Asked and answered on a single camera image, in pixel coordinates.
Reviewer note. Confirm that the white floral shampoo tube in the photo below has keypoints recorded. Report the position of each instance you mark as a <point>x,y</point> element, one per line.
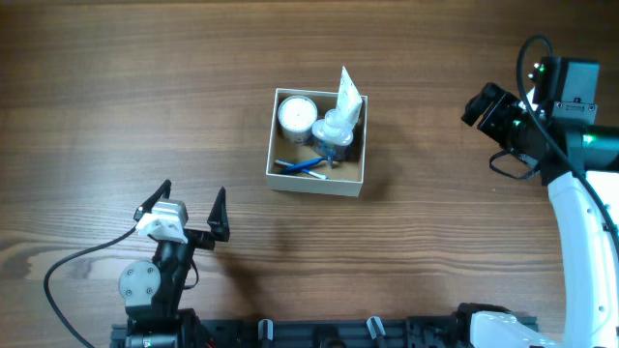
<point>349,101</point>

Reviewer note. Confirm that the white cardboard box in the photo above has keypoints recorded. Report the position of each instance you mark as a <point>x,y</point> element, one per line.
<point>345,178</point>

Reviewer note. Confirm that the white cotton swab tub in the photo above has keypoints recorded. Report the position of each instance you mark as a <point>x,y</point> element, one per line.
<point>296,115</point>

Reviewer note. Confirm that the blue white toothbrush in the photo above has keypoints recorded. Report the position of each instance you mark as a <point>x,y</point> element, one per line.
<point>310,172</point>

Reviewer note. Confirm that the blue disposable razor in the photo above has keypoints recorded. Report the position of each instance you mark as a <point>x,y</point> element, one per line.
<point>329,158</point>

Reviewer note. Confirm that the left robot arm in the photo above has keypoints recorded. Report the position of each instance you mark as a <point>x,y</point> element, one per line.
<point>152,289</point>

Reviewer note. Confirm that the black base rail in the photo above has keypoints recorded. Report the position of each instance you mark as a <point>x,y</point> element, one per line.
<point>412,332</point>

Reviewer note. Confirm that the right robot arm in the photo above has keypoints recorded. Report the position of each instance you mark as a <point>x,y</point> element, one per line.
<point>552,130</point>

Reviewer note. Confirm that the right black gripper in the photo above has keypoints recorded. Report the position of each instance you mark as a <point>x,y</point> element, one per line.
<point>496,120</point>

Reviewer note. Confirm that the blue pump bottle clear cap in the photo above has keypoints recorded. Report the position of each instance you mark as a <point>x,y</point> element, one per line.
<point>333,136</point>

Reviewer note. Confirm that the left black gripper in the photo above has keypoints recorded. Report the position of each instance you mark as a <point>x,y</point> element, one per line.
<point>194,237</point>

